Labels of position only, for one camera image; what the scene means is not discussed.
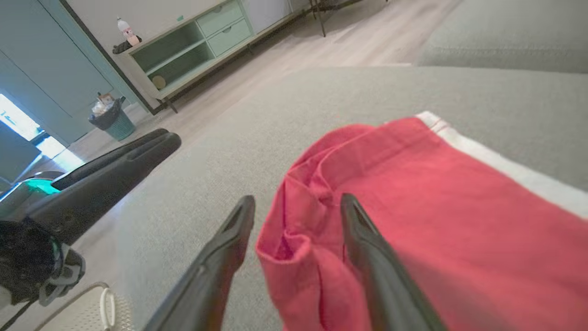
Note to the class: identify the large grey sofa chaise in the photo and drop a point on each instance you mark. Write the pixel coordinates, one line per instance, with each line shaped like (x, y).
(257, 138)

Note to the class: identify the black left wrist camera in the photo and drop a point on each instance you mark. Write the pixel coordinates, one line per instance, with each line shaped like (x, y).
(23, 262)

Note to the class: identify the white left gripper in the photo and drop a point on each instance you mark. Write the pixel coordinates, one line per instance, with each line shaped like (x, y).
(27, 195)

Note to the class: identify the pink white bottle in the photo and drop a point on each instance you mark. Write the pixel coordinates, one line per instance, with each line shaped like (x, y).
(128, 33)

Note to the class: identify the white perforated basket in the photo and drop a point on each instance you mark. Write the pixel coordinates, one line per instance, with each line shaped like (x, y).
(87, 317)

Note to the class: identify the dark object on sideboard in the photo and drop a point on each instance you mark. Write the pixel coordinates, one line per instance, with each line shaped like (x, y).
(123, 47)

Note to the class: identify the grey sofa seat cushion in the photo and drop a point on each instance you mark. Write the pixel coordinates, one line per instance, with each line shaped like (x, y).
(514, 37)

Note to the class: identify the red shorts white stripe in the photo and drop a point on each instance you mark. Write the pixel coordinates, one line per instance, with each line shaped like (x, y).
(459, 239)

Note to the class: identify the teal bin black bag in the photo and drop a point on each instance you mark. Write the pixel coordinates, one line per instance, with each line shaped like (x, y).
(115, 124)

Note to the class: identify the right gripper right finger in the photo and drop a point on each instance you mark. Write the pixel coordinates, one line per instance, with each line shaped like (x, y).
(386, 285)

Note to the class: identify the grey table with metal legs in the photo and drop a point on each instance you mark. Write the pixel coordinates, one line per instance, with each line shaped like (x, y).
(319, 16)

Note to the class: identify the white sideboard green shelves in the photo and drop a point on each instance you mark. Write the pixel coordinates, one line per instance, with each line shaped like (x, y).
(229, 32)

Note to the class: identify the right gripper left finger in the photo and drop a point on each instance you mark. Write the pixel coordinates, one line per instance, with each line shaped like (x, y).
(211, 276)

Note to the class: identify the grey blue closet doors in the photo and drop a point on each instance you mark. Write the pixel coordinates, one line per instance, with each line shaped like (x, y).
(50, 59)

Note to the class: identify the round beige shelf object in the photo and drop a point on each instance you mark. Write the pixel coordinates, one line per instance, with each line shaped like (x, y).
(159, 82)

